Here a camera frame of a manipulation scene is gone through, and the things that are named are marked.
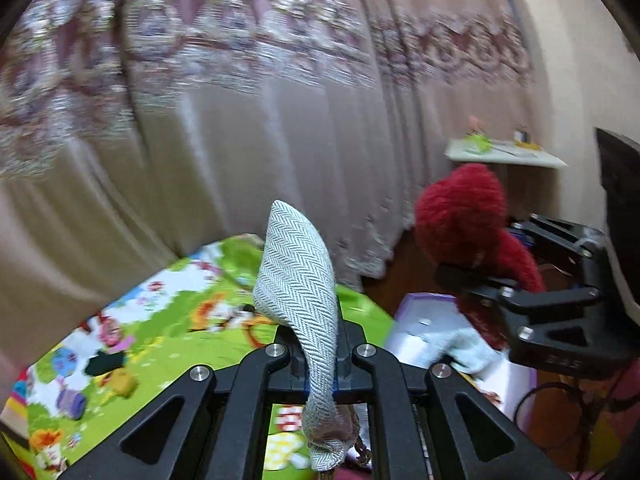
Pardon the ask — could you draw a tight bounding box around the yellow sponge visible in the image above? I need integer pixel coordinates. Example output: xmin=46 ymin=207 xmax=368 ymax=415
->
xmin=107 ymin=367 xmax=138 ymax=398

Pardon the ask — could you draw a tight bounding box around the red knitted hat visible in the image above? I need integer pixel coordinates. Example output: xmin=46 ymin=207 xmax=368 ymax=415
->
xmin=414 ymin=164 xmax=544 ymax=350

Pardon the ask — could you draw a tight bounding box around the purple white storage box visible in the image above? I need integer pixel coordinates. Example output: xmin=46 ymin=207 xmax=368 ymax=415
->
xmin=384 ymin=292 xmax=536 ymax=417

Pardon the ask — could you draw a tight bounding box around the dark green cloth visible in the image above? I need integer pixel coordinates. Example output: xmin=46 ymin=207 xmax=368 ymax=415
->
xmin=84 ymin=350 xmax=126 ymax=377

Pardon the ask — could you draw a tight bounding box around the purple knitted sock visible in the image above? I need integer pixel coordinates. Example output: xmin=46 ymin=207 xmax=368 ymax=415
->
xmin=56 ymin=389 xmax=87 ymax=420

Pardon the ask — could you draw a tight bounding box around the white wall shelf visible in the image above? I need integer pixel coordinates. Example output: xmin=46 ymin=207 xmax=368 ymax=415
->
xmin=445 ymin=138 xmax=567 ymax=169

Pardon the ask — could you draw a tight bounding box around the beige pink curtain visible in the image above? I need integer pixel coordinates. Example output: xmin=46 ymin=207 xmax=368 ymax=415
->
xmin=1 ymin=0 xmax=535 ymax=385

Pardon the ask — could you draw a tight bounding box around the grey herringbone drawstring pouch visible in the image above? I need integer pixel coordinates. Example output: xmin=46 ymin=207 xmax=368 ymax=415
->
xmin=253 ymin=200 xmax=360 ymax=472

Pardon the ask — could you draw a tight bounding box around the light blue towel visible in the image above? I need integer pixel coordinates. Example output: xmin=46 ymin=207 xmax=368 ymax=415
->
xmin=416 ymin=326 xmax=502 ymax=375

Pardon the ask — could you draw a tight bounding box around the cartoon print green cloth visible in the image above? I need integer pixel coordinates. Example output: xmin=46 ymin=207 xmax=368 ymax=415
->
xmin=0 ymin=233 xmax=402 ymax=480

